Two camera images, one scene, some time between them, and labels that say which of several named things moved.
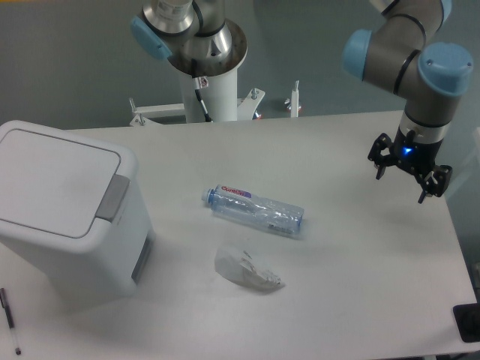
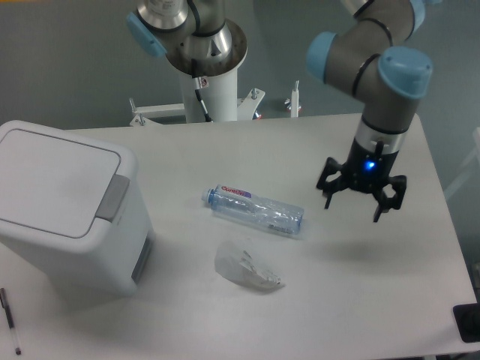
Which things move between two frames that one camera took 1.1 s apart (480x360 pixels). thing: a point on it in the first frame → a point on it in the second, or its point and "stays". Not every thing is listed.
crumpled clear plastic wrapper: (238, 265) stays
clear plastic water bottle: (239, 204) stays
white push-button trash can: (67, 207) stays
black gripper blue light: (417, 156) → (367, 170)
